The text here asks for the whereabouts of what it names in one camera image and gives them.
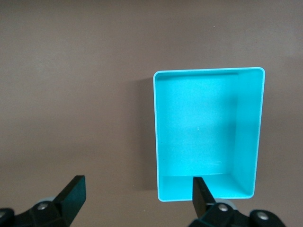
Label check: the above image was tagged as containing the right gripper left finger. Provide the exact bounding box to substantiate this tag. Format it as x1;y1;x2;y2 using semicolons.
14;175;87;227

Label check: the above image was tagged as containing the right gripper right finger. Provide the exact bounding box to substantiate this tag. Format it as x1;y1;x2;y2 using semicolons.
189;176;252;227

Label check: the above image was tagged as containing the teal plastic bin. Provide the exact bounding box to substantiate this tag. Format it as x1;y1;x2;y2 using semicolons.
153;67;266;202

